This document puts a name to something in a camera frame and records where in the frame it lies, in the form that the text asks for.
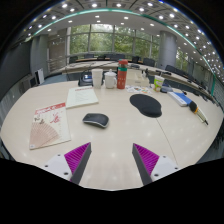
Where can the magazine with fan print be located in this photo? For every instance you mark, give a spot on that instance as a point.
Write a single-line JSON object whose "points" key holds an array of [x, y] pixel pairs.
{"points": [[49, 125]]}

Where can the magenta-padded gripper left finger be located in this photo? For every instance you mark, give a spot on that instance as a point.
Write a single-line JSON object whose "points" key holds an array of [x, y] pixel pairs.
{"points": [[76, 157]]}

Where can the ceiling lights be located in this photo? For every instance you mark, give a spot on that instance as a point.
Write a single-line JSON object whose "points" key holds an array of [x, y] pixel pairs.
{"points": [[116, 5]]}

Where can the colourful sticker sheet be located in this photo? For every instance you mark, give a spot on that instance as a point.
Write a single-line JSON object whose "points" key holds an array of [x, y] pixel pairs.
{"points": [[138, 89]]}

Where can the white paper cup stack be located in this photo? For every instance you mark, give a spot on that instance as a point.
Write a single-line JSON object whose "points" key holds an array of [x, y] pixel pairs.
{"points": [[97, 79]]}

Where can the green printed paper cup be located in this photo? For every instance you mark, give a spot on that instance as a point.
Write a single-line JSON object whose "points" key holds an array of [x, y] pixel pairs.
{"points": [[158, 83]]}

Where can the grey boxy monitor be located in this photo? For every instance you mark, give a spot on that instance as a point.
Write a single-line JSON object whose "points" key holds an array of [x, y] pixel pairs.
{"points": [[28, 84]]}

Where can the red thermos bottle green band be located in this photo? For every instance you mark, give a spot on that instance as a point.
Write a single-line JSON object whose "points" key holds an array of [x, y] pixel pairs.
{"points": [[122, 76]]}

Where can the black computer mouse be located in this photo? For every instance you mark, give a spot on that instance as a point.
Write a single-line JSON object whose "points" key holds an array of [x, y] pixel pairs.
{"points": [[96, 120]]}

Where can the black mouse pad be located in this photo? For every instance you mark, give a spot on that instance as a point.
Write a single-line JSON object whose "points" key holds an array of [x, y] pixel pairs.
{"points": [[146, 105]]}

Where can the dark flat desk device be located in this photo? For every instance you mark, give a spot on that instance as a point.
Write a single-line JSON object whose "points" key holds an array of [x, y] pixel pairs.
{"points": [[166, 89]]}

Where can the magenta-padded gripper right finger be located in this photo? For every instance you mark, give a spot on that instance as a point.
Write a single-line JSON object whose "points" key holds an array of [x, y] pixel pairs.
{"points": [[148, 158]]}

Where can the black microphone yellow band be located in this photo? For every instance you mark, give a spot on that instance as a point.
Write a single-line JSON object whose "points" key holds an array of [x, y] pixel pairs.
{"points": [[193, 106]]}

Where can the blue and white book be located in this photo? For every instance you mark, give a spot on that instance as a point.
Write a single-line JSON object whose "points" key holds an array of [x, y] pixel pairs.
{"points": [[180, 98]]}

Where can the long curved conference desk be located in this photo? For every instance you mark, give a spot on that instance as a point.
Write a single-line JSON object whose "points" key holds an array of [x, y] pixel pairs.
{"points": [[80, 66]]}

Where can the white lidded mug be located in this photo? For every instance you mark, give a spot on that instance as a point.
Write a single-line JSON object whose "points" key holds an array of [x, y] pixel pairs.
{"points": [[110, 81]]}

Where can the cream cardboard box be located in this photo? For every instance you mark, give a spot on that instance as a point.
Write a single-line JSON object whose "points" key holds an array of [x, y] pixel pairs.
{"points": [[137, 79]]}

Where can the dark office chairs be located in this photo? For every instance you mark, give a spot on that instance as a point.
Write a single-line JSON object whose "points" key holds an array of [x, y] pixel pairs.
{"points": [[149, 62]]}

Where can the cream booklet red heading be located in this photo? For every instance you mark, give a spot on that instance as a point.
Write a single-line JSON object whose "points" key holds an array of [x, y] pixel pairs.
{"points": [[81, 97]]}

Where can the white floor appliance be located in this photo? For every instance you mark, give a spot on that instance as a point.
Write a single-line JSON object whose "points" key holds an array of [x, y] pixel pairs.
{"points": [[40, 76]]}

